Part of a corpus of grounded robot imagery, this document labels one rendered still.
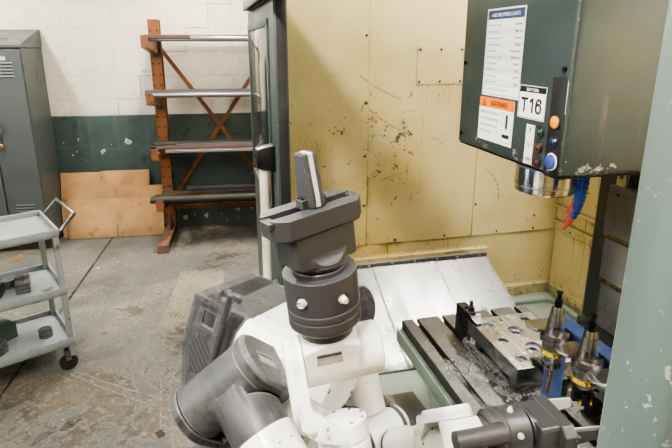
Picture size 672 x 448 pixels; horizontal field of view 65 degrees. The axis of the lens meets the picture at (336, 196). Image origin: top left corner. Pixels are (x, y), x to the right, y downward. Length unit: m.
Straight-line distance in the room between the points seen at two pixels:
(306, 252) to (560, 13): 0.77
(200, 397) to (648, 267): 0.67
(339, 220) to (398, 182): 1.87
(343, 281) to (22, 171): 5.08
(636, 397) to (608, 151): 0.91
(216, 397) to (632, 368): 0.62
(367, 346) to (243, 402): 0.23
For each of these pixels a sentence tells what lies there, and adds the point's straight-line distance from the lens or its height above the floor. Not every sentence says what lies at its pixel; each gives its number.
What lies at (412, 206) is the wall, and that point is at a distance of 2.51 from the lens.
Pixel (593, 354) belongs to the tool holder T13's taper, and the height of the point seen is 1.25.
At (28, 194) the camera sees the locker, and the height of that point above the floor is 0.55.
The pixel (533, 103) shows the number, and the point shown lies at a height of 1.75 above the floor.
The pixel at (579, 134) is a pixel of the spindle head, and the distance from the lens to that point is 1.15.
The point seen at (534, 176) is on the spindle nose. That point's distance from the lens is 1.46.
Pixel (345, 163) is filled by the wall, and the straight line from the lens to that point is 2.35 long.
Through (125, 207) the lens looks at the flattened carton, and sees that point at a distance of 5.77.
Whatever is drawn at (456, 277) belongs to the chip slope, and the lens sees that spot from 2.61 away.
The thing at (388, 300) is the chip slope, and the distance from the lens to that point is 2.42.
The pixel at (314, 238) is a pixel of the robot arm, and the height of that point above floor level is 1.66.
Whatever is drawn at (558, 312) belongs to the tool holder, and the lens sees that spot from 1.33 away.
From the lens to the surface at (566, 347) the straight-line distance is 1.33.
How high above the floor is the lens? 1.87
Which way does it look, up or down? 16 degrees down
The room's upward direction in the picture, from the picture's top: straight up
